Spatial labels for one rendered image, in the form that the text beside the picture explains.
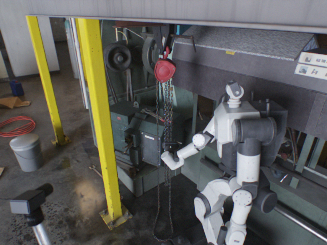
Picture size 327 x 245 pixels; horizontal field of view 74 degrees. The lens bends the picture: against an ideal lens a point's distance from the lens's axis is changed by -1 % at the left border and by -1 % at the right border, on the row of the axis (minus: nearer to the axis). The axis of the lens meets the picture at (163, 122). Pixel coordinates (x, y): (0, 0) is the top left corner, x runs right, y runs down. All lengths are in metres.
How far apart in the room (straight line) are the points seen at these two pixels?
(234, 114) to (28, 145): 2.41
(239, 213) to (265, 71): 0.99
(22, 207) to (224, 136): 0.79
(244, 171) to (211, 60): 1.17
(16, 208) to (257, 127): 0.77
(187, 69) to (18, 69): 5.94
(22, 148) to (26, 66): 4.74
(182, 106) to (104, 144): 1.08
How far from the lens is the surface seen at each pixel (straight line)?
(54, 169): 3.04
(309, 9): 0.60
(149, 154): 2.04
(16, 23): 7.34
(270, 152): 1.13
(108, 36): 2.49
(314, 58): 1.58
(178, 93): 2.42
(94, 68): 1.50
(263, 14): 0.64
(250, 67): 1.73
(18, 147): 2.95
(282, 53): 1.60
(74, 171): 2.92
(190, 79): 2.11
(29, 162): 3.06
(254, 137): 0.90
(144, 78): 2.79
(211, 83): 1.95
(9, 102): 5.36
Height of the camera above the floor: 1.73
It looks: 27 degrees down
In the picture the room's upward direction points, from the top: straight up
